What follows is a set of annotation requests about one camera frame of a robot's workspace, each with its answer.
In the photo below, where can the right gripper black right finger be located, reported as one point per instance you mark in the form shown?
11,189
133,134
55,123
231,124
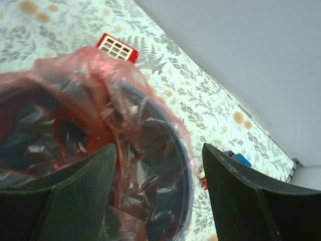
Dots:
263,208

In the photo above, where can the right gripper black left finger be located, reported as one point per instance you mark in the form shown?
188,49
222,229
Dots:
67,205

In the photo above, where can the teal plastic trash bin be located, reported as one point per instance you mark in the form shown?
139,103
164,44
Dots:
153,184

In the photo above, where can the red plastic trash bag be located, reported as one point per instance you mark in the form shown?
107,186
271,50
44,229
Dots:
56,114

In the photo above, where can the colourful toy block car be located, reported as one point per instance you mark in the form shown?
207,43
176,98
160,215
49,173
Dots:
219,168

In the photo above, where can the red white window toy block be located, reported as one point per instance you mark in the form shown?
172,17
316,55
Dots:
116,48

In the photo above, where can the floral patterned table mat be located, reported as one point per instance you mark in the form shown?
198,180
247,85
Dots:
32,30

